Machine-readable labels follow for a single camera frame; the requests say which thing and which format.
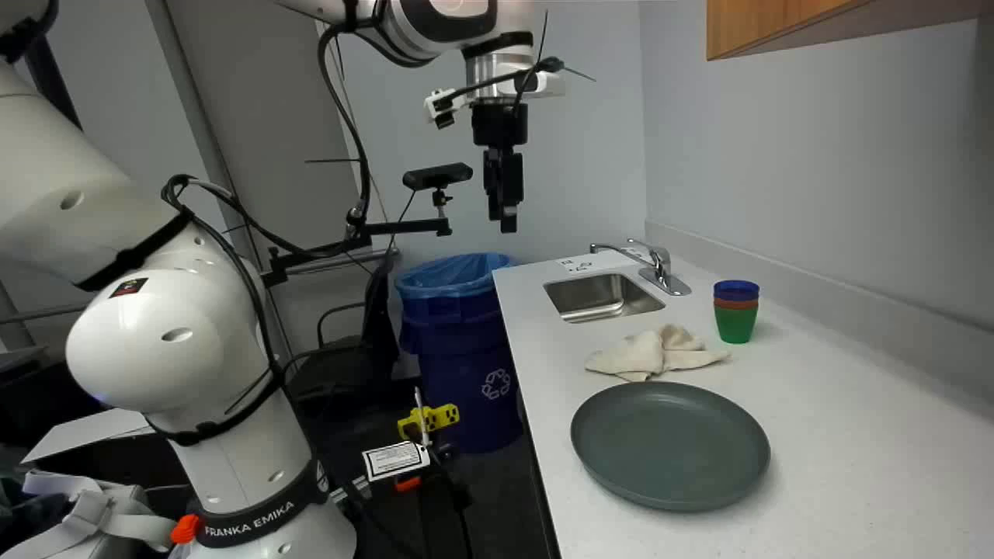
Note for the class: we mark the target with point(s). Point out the small white sticker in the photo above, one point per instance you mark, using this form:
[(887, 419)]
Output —
[(582, 265)]

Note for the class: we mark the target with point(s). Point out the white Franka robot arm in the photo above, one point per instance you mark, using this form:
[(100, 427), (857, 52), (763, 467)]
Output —
[(175, 343)]

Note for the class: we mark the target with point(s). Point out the blue plastic cup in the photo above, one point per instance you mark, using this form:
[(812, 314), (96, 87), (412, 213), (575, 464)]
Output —
[(738, 289)]

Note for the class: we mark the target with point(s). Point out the white label tag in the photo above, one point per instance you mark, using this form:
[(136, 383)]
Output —
[(392, 460)]

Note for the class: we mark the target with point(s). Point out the blue recycling bin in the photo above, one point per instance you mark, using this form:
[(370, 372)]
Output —
[(461, 362)]

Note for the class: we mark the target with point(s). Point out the white cloth towel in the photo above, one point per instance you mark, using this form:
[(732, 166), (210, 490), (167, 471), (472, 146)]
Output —
[(653, 352)]

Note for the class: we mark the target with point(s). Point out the steel sink basin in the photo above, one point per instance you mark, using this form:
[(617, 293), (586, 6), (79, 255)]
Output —
[(600, 297)]

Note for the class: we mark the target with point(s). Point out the black camera on boom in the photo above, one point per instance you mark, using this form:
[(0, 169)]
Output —
[(436, 175)]

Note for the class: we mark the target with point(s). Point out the yellow clamp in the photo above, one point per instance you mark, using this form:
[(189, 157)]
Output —
[(420, 425)]

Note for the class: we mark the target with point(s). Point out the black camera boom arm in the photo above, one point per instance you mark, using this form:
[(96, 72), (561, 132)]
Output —
[(404, 224)]

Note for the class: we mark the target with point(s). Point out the orange plastic cup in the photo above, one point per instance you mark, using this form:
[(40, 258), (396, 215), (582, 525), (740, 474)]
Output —
[(738, 305)]

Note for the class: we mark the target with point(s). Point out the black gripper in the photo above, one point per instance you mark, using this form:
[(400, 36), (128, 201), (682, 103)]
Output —
[(498, 124)]

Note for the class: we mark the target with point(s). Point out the chrome faucet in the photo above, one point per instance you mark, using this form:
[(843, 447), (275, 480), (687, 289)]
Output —
[(653, 268)]

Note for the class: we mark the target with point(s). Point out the wooden cabinet door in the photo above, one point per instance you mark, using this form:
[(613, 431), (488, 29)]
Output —
[(756, 20)]

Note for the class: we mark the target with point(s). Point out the orange knob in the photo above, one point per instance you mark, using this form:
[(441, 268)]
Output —
[(184, 528)]

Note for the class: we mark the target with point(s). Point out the green plastic cup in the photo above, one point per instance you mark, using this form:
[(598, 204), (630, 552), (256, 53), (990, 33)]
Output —
[(738, 326)]

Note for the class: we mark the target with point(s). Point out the blue bin liner bag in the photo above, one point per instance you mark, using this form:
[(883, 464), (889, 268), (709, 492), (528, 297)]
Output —
[(446, 278)]

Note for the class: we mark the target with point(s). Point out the white paper sheet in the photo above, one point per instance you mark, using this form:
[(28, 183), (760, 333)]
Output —
[(94, 433)]

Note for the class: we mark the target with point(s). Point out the dark green plate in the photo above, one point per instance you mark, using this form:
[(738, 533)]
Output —
[(672, 444)]

